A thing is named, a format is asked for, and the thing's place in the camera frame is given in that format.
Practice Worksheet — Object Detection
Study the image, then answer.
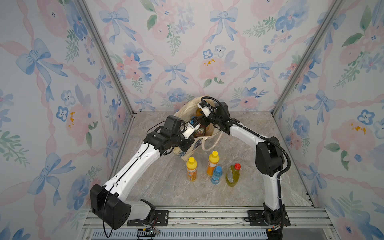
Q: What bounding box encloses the orange pump soap bottle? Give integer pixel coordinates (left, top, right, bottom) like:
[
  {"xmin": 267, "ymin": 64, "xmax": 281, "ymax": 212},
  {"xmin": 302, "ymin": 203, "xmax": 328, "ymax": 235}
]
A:
[{"xmin": 195, "ymin": 108, "xmax": 205, "ymax": 118}]

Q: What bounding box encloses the dark red soap bottle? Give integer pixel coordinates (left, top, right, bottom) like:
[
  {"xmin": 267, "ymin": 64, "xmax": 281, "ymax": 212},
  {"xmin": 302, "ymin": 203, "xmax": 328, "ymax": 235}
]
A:
[{"xmin": 193, "ymin": 125, "xmax": 207, "ymax": 138}]

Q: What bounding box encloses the orange bottle yellow cap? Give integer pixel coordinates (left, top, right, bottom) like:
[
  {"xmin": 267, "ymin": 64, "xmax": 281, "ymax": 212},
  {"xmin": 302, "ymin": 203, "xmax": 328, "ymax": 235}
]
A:
[
  {"xmin": 187, "ymin": 157, "xmax": 198, "ymax": 182},
  {"xmin": 207, "ymin": 151, "xmax": 220, "ymax": 176}
]

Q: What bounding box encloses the cream canvas shopping bag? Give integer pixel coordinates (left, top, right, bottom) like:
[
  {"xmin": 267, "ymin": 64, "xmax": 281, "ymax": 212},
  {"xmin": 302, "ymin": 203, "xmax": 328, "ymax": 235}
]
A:
[{"xmin": 172, "ymin": 97, "xmax": 223, "ymax": 162}]

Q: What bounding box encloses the small blue bottle front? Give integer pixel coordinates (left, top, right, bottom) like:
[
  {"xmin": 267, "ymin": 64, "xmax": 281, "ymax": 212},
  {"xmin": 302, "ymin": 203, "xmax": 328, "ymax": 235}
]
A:
[{"xmin": 211, "ymin": 166, "xmax": 223, "ymax": 185}]

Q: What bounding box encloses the green soap bottle red cap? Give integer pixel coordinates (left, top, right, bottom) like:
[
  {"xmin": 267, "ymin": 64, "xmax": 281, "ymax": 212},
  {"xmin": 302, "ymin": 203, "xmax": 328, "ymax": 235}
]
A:
[{"xmin": 226, "ymin": 163, "xmax": 241, "ymax": 187}]

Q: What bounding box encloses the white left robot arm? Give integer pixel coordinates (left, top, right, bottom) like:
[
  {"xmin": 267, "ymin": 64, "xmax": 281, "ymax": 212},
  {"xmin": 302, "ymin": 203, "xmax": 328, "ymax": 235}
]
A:
[{"xmin": 90, "ymin": 131, "xmax": 194, "ymax": 230}]

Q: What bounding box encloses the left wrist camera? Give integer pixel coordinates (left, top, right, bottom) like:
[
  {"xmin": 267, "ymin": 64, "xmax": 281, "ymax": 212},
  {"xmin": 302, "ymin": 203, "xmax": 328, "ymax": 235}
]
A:
[{"xmin": 161, "ymin": 116, "xmax": 200, "ymax": 139}]

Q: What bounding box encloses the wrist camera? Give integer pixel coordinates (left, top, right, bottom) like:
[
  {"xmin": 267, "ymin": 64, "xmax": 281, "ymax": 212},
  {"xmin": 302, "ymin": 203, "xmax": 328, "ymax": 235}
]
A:
[
  {"xmin": 198, "ymin": 100, "xmax": 212, "ymax": 118},
  {"xmin": 161, "ymin": 116, "xmax": 200, "ymax": 139}
]

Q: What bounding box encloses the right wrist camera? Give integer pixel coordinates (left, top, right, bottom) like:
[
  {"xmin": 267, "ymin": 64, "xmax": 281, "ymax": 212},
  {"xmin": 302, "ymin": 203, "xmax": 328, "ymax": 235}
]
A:
[{"xmin": 198, "ymin": 100, "xmax": 212, "ymax": 118}]

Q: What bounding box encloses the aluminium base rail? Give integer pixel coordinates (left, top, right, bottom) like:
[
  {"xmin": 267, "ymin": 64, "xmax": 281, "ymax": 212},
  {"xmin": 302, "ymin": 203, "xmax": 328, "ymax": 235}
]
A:
[{"xmin": 78, "ymin": 207, "xmax": 340, "ymax": 240}]

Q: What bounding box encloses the aluminium corner post right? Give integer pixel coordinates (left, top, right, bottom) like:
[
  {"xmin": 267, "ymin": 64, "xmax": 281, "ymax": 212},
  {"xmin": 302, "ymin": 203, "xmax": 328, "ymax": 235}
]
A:
[{"xmin": 272, "ymin": 0, "xmax": 344, "ymax": 117}]

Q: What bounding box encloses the aluminium corner post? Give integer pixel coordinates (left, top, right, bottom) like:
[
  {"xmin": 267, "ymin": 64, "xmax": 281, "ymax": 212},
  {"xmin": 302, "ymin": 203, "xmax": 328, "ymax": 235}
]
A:
[
  {"xmin": 74, "ymin": 0, "xmax": 134, "ymax": 116},
  {"xmin": 272, "ymin": 0, "xmax": 344, "ymax": 117}
]

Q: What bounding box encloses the aluminium corner post left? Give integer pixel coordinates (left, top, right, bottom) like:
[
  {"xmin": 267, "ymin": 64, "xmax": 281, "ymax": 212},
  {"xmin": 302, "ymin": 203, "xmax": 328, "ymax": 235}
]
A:
[{"xmin": 74, "ymin": 0, "xmax": 134, "ymax": 116}]

